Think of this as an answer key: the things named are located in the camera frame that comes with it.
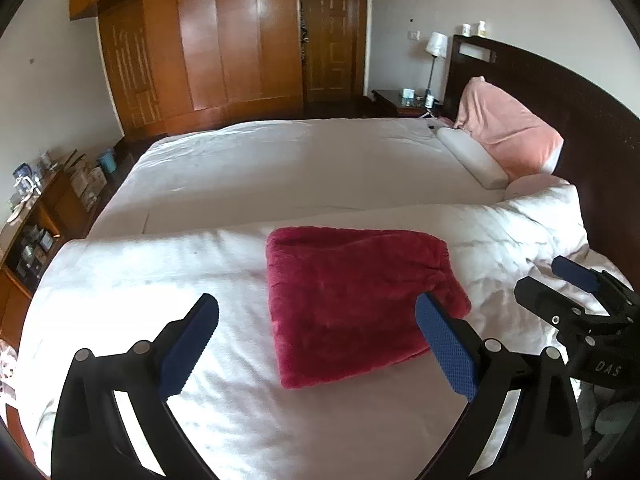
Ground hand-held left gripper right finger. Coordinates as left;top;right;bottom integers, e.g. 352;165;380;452
416;294;586;480

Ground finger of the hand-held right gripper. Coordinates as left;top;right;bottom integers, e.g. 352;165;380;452
552;255;640;312
514;276;609;334

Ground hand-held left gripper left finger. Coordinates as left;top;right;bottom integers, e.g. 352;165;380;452
51;293;220;480

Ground red fluffy pants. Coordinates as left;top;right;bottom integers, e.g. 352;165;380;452
265;226;473;390

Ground white duvet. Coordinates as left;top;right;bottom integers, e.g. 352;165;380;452
20;184;632;480

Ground white round pillow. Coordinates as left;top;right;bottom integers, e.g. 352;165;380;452
504;175;572;202

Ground white contoured pillow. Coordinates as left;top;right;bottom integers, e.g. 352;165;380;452
436;127;509;191

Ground dark wooden headboard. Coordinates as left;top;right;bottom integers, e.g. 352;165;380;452
444;34;640;283

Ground pink pillow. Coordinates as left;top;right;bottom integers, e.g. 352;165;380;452
453;76;565;179

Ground wooden side cabinet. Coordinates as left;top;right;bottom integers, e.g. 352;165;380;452
0;149;132;313

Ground white bed sheet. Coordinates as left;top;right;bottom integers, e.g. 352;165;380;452
89;117;507;237

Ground dark wooden nightstand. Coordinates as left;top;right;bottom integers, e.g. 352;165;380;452
372;88;446;119

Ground white bedside lamp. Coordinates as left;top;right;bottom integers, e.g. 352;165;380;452
425;32;449;107

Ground brown wooden wardrobe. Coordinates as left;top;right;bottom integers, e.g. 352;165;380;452
68;0;304;142

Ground brown wooden door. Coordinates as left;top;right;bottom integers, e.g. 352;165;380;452
298;0;369;106

